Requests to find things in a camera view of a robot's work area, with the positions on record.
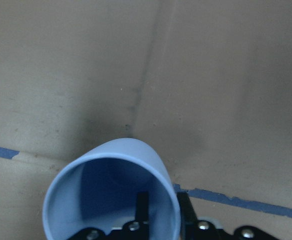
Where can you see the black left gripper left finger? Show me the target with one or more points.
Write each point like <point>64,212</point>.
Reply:
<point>142,207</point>

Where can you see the blue plastic cup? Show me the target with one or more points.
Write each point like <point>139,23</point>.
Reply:
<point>99,189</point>

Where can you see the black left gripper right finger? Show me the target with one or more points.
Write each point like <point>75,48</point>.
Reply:
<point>188,217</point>

